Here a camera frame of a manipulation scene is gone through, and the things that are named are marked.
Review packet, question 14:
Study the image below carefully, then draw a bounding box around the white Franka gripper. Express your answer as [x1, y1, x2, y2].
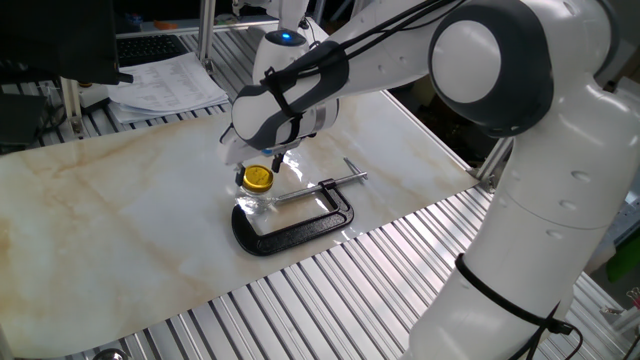
[218, 122, 321, 187]

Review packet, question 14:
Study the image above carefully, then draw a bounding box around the gold metal jar lid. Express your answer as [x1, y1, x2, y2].
[242, 164, 275, 194]

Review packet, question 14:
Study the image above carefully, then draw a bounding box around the clear glass jar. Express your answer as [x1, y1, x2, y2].
[234, 185, 276, 216]

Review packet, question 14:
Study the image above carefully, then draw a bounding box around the black C-clamp with steel screw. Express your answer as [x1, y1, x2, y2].
[231, 157, 370, 257]

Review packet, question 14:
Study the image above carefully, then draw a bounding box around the small glass jar silver lid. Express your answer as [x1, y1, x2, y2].
[92, 348, 131, 360]

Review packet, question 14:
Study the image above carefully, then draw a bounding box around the stack of printed papers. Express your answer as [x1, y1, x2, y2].
[105, 52, 230, 125]

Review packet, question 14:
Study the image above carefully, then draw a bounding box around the black keyboard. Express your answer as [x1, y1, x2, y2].
[115, 33, 189, 69]

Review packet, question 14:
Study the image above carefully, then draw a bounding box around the white button box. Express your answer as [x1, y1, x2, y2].
[74, 79, 112, 114]

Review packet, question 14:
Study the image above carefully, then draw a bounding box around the black monitor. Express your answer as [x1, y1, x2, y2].
[0, 0, 135, 86]

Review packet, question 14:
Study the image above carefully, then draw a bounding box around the black device box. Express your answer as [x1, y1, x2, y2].
[0, 92, 51, 154]

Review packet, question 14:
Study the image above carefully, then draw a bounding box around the green mat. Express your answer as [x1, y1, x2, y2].
[604, 234, 640, 284]

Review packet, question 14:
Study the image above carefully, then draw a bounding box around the aluminium frame post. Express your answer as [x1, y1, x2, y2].
[197, 0, 217, 74]

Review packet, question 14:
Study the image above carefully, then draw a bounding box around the black camera cable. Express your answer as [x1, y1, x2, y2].
[259, 0, 466, 121]

